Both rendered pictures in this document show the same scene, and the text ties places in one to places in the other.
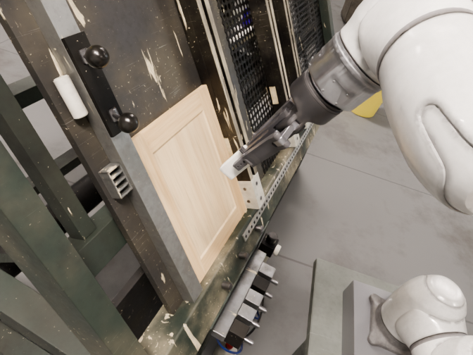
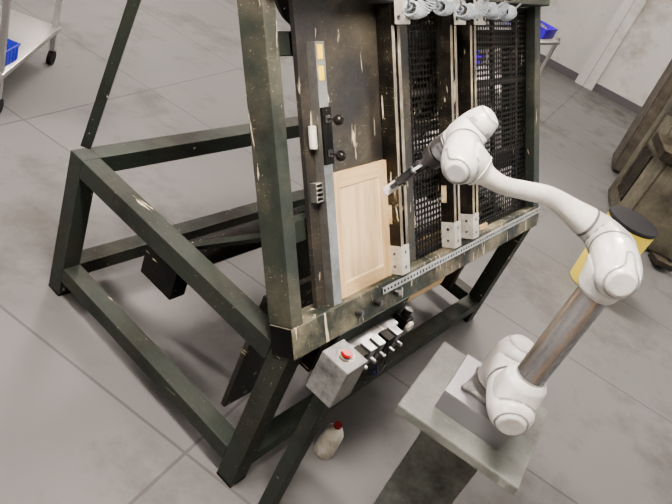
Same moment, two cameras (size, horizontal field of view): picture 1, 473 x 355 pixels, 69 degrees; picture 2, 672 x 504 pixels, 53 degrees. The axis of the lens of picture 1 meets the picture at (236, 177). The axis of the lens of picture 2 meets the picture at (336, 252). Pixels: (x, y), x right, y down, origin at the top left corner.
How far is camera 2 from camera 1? 1.69 m
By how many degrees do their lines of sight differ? 15
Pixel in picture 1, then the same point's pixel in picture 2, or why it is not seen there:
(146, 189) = (331, 205)
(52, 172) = not seen: hidden behind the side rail
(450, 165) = (444, 163)
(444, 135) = (445, 156)
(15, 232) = (277, 188)
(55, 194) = not seen: hidden behind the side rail
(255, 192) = (402, 258)
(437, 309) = (510, 350)
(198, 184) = (360, 227)
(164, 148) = (346, 188)
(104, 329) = (289, 268)
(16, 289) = (208, 265)
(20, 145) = not seen: hidden behind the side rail
